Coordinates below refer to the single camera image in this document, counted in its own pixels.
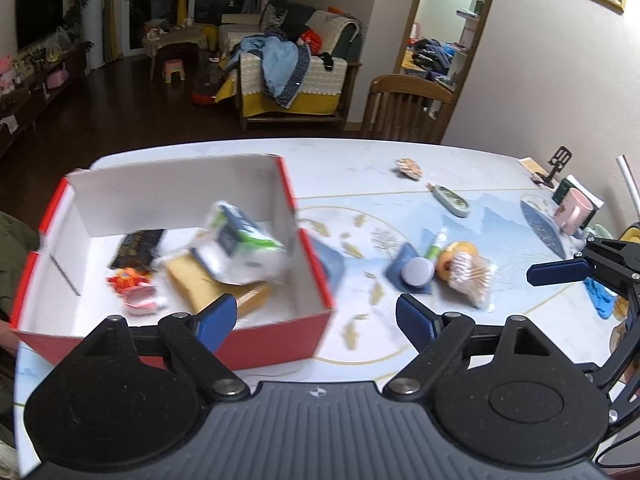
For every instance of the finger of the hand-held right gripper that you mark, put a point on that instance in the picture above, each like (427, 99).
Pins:
(607, 377)
(555, 272)

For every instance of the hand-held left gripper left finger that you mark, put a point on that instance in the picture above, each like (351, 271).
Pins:
(217, 317)

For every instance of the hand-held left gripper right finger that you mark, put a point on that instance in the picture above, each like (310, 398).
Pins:
(415, 317)

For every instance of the round grey pocket mirror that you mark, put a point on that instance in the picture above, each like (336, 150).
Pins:
(417, 272)

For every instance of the red cardboard box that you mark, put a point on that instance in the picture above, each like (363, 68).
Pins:
(280, 340)

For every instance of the clear bag of cotton swabs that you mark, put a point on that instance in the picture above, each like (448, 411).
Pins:
(472, 275)

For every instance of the white green tube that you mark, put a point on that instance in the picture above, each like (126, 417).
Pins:
(437, 245)

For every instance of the white green tissue packet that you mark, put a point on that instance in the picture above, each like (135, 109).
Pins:
(240, 242)

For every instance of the yellow spotted squishy toy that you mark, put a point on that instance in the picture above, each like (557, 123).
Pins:
(462, 250)

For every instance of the black snack packet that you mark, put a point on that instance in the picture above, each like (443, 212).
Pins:
(137, 250)

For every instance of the amber glass bottle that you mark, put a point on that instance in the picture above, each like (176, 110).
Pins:
(620, 337)

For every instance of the blue box white round lid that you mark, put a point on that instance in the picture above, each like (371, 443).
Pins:
(397, 260)

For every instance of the pale green mug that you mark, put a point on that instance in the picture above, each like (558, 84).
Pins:
(600, 232)

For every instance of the pink mug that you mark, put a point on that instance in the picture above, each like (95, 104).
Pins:
(575, 210)

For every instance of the yellow round container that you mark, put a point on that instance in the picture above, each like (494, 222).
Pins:
(631, 234)

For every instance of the dark green box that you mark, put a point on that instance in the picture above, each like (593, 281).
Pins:
(564, 186)

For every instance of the small dark table item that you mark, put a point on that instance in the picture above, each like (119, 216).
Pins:
(540, 178)

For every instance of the beige paper card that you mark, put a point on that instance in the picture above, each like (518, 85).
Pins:
(529, 164)

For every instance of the black phone stand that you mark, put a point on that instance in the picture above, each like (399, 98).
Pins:
(560, 157)

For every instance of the white plastic tube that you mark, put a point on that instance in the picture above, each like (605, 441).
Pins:
(629, 180)

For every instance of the olive green chair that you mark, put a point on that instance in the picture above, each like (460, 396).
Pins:
(15, 260)

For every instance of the red round floor item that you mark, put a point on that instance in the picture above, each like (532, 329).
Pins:
(205, 95)

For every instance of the wooden dining chair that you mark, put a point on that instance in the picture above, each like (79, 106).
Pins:
(400, 90)

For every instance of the bedroom bed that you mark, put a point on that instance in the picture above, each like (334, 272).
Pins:
(430, 60)

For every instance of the sofa with yellow cover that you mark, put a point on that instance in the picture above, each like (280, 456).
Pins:
(320, 85)

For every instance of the pink plastic stool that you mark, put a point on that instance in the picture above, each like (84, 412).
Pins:
(173, 66)

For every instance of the pile of blue clothes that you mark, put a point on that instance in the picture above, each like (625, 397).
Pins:
(280, 60)

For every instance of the dark wooden television cabinet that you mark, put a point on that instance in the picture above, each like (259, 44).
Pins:
(30, 105)

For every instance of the pink handbag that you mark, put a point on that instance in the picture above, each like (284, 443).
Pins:
(57, 77)

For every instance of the red bag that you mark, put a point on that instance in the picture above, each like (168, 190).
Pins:
(311, 39)

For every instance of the cream throw blanket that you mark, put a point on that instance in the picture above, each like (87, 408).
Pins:
(335, 25)

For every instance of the clear plastic bag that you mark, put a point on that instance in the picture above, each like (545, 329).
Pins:
(60, 40)

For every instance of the yellow giraffe toy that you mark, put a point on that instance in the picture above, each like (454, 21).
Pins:
(179, 0)

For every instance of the pink plush doll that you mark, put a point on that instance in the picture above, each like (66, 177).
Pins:
(6, 72)

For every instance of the white tower air conditioner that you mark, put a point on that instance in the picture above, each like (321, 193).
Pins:
(95, 15)

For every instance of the green potted plant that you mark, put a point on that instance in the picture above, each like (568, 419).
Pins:
(77, 5)

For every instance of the flat screen television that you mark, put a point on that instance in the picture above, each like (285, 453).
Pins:
(40, 17)

